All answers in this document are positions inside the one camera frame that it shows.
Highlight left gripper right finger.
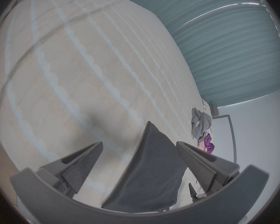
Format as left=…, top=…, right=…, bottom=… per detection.
left=176, top=141, right=241, bottom=193

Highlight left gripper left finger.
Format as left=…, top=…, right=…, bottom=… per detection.
left=38, top=141, right=104, bottom=195

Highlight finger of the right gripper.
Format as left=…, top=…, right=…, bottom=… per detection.
left=188, top=183, right=198, bottom=199

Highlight black T-shirt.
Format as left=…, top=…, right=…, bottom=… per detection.
left=101, top=121, right=189, bottom=213

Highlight pink garment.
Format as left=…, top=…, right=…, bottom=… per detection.
left=197, top=138, right=208, bottom=152

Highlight purple garment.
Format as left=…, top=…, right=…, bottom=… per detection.
left=204, top=133, right=215, bottom=153

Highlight grey garment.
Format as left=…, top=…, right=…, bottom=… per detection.
left=191, top=107, right=213, bottom=139

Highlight grey bedside table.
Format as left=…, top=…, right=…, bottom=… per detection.
left=201, top=95, right=219, bottom=118

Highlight white printed pillow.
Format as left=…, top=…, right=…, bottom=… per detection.
left=201, top=98, right=212, bottom=116

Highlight bed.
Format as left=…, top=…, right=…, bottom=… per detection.
left=0, top=0, right=237, bottom=213

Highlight blue-green curtain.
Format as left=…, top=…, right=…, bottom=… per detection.
left=112, top=0, right=264, bottom=32
left=169, top=2, right=280, bottom=107

